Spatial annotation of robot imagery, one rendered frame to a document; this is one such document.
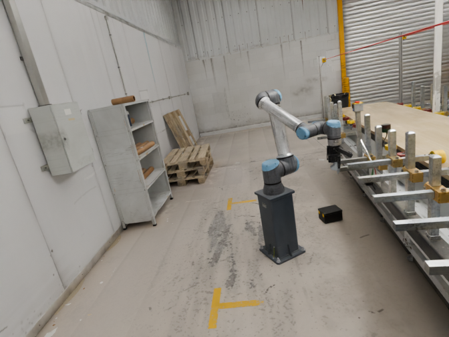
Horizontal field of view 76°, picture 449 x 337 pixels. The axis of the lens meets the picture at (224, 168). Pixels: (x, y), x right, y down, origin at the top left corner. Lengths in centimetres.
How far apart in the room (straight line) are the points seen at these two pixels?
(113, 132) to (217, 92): 640
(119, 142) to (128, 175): 41
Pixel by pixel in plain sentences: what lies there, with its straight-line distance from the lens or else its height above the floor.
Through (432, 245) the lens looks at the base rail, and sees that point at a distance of 166.
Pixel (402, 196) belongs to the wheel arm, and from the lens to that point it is 150.
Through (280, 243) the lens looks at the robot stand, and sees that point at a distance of 263.
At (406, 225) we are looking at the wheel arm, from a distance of 127.
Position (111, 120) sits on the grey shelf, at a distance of 361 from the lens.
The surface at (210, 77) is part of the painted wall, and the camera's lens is 966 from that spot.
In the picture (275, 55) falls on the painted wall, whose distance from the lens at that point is 966.
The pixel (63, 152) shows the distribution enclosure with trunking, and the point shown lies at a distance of 287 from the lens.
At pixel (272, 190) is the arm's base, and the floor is 64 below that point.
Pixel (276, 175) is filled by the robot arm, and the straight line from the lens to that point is 244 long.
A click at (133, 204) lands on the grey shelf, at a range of 382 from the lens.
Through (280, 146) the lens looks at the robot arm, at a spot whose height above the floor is 97.
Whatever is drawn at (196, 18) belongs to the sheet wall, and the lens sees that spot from 991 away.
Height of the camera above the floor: 156
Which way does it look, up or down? 16 degrees down
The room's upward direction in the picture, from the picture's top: 10 degrees counter-clockwise
